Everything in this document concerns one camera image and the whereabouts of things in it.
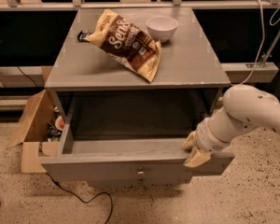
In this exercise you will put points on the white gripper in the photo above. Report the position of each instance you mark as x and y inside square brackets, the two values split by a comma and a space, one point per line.
[203, 136]

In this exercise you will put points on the grey top drawer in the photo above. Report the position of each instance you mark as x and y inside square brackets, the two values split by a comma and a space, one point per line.
[115, 168]

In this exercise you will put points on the grey drawer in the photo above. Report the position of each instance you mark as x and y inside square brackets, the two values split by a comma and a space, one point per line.
[136, 182]
[115, 168]

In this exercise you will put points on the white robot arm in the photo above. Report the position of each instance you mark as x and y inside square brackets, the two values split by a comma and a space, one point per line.
[244, 108]

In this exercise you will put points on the grey drawer cabinet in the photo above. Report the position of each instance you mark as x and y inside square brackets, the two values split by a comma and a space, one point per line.
[188, 62]

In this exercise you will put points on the grey bottom drawer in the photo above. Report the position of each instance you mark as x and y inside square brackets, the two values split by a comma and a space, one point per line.
[136, 182]

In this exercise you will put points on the open cardboard box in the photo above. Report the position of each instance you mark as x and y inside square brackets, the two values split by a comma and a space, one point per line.
[32, 133]

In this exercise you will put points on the white bowl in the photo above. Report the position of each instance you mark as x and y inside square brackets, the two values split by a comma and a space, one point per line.
[161, 27]

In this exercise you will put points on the brown yellow chip bag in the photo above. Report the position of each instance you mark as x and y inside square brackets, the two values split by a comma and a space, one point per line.
[126, 43]

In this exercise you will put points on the items inside cardboard box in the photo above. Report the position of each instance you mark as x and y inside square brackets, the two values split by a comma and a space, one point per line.
[55, 126]

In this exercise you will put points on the small dark blue packet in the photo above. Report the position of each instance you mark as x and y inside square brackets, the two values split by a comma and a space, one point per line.
[81, 37]

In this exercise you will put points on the metal window rail frame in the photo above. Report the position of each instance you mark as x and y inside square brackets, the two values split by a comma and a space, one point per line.
[77, 4]

